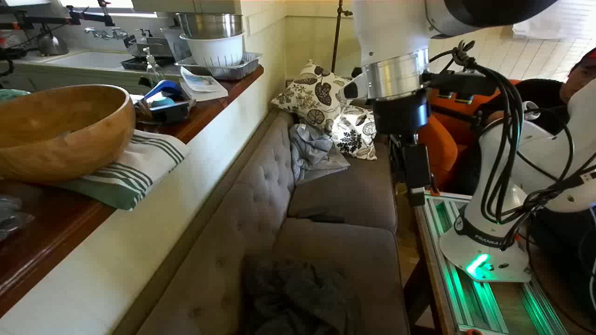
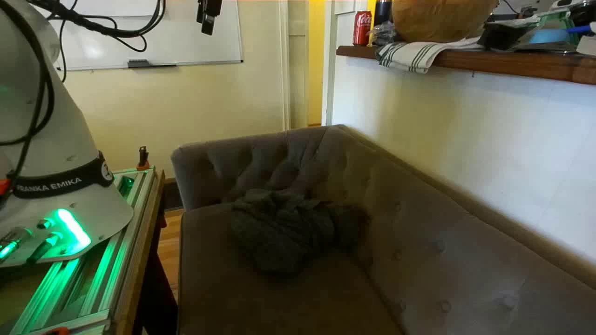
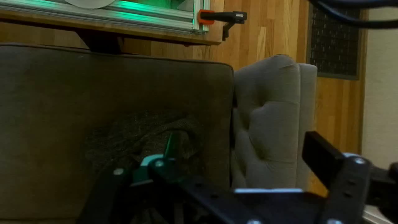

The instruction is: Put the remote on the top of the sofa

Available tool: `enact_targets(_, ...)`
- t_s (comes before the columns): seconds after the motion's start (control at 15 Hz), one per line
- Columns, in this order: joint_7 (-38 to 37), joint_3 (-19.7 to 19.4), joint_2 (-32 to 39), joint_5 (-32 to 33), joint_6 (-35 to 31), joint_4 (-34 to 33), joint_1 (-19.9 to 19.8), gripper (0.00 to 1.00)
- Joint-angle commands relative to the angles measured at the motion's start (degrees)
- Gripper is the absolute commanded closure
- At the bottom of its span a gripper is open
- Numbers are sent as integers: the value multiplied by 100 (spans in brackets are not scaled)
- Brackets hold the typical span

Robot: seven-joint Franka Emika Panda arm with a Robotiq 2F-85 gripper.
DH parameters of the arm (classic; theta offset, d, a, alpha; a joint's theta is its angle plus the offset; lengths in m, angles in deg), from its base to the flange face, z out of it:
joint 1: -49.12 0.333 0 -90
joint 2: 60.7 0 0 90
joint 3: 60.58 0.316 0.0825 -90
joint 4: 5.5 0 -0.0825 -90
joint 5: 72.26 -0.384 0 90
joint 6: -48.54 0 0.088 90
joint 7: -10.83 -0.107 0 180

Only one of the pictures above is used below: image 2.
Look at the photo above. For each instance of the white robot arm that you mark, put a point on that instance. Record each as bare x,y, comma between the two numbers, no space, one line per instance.
59,195

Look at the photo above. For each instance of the grey tufted sofa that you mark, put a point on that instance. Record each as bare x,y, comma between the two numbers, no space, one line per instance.
431,261

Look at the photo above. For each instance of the dark grey crumpled blanket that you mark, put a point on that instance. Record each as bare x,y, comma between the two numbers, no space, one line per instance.
280,231

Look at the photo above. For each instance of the red soda can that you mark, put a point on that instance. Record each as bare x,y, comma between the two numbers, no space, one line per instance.
362,28

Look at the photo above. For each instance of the white striped cloth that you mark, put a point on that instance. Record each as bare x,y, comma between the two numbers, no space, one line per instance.
422,54

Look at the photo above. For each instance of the brown round bag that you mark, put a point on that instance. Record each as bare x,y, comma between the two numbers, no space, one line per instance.
441,19

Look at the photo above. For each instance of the black whiteboard marker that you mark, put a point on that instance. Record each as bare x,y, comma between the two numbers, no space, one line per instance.
146,63

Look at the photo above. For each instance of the black box on shelf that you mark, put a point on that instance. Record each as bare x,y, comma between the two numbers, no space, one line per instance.
504,37

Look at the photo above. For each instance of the white wall whiteboard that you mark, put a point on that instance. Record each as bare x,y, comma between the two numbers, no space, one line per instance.
176,39

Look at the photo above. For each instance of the black hanging camera device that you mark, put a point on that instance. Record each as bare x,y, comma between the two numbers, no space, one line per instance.
208,11

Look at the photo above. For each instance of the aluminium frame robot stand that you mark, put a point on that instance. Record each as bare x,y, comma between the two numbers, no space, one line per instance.
100,292

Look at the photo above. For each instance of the wooden wall shelf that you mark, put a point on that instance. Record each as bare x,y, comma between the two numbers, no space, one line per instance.
575,69

